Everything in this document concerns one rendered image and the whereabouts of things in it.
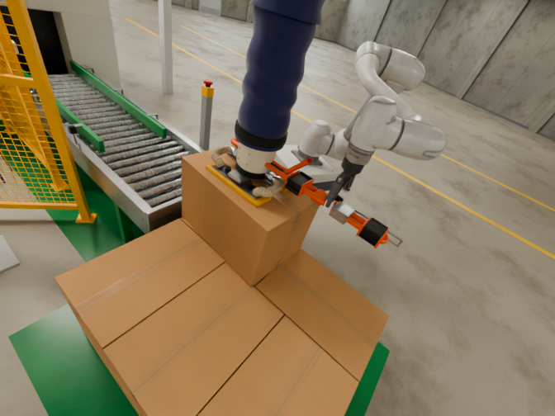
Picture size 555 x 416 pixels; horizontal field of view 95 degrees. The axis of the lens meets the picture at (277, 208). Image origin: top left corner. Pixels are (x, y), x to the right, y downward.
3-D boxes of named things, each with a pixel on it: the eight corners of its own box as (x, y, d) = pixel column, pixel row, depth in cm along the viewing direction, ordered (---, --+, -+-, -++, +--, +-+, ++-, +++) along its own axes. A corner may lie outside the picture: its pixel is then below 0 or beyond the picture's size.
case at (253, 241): (181, 215, 148) (181, 156, 123) (234, 194, 175) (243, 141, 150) (250, 287, 124) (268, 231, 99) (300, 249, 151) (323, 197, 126)
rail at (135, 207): (2, 87, 232) (-8, 64, 220) (10, 87, 235) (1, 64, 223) (147, 237, 148) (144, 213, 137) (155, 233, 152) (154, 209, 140)
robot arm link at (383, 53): (362, 44, 105) (393, 56, 106) (362, 30, 116) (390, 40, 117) (348, 75, 115) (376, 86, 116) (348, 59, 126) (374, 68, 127)
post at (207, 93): (196, 190, 252) (201, 84, 189) (201, 187, 257) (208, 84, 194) (201, 193, 249) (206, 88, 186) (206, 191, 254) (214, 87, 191)
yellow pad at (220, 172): (205, 168, 121) (206, 159, 117) (221, 163, 127) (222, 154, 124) (256, 208, 108) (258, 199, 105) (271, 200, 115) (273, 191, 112)
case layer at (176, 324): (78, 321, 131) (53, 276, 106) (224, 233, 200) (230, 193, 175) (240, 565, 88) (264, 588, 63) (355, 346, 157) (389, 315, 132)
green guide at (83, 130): (0, 69, 225) (-5, 58, 219) (16, 69, 232) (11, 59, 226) (88, 155, 167) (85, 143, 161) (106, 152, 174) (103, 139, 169)
